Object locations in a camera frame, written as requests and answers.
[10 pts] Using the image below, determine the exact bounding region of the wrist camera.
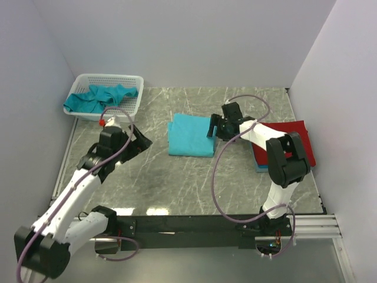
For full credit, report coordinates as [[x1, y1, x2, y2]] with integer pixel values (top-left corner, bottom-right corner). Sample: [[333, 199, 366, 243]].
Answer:
[[97, 116, 123, 155], [221, 102, 243, 121]]

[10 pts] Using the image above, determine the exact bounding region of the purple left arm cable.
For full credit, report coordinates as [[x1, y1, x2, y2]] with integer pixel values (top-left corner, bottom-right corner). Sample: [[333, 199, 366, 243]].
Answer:
[[15, 107, 140, 283]]

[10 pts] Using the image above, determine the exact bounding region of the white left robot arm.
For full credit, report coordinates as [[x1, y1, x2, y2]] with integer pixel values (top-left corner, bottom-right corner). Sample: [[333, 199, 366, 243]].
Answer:
[[14, 125, 152, 282]]

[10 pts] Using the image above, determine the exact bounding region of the white plastic basket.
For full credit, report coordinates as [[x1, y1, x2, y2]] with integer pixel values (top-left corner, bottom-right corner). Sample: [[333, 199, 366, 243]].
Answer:
[[63, 74, 144, 123]]

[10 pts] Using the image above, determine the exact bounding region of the aluminium rail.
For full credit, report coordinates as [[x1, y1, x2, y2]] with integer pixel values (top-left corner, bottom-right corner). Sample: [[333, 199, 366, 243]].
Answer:
[[30, 214, 343, 241]]

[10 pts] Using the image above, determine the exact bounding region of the teal crumpled t-shirt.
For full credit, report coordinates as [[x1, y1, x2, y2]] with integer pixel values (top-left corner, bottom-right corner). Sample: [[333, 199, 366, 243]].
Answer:
[[64, 84, 138, 114]]

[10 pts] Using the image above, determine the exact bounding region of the folded blue t-shirt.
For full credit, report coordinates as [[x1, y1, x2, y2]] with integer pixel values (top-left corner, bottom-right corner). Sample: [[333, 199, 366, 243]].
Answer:
[[254, 161, 268, 173]]

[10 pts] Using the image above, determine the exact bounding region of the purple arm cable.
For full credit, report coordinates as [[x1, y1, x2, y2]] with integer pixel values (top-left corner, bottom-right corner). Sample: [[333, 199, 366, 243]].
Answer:
[[211, 94, 296, 259], [15, 107, 140, 283]]

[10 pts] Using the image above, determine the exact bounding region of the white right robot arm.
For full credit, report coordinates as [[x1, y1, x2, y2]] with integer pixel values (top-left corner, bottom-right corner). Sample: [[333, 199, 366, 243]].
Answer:
[[207, 114, 310, 235]]

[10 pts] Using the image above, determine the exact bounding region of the folded red t-shirt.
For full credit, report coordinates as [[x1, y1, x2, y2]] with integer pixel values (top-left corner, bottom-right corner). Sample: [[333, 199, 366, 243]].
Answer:
[[251, 120, 316, 168]]

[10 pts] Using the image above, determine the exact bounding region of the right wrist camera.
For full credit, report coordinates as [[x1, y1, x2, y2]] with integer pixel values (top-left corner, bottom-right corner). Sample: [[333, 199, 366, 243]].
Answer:
[[221, 102, 243, 121]]

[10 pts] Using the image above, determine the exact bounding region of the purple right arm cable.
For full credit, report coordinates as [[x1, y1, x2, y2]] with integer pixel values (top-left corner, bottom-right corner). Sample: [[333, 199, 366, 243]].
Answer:
[[211, 94, 296, 259]]

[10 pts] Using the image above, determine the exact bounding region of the black mounting base bar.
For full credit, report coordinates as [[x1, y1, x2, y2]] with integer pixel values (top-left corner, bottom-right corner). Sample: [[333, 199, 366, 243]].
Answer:
[[82, 214, 294, 254]]

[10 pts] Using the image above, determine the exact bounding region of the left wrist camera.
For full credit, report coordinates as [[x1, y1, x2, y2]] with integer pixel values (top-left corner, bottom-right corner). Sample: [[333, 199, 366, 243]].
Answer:
[[97, 116, 123, 155]]

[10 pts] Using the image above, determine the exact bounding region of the light blue t-shirt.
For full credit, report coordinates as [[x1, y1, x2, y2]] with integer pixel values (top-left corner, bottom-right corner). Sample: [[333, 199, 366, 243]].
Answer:
[[167, 113, 216, 157]]

